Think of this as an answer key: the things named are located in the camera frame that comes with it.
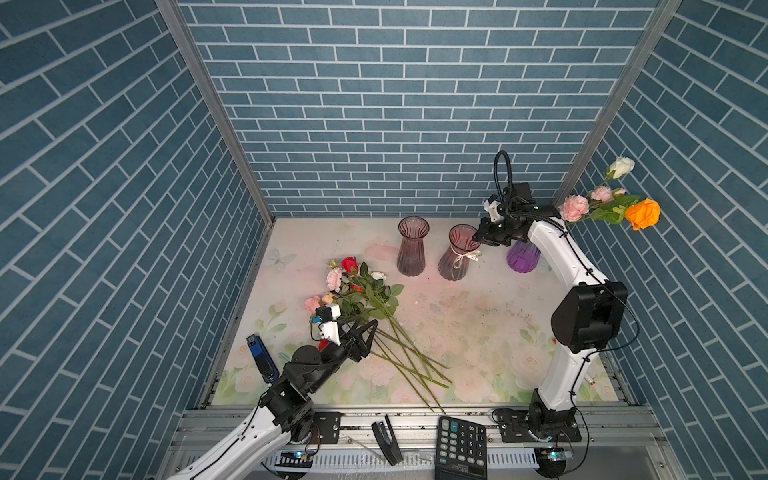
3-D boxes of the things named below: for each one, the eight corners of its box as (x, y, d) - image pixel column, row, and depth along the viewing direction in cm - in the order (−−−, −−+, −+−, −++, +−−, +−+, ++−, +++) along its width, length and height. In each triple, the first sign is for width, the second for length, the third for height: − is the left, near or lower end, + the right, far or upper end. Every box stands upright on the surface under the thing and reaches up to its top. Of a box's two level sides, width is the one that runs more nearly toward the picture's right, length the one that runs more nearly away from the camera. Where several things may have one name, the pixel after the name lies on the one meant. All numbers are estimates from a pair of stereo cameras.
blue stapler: (270, 385, 82) (263, 379, 78) (249, 344, 90) (242, 337, 85) (281, 377, 84) (275, 371, 80) (260, 338, 91) (253, 330, 87)
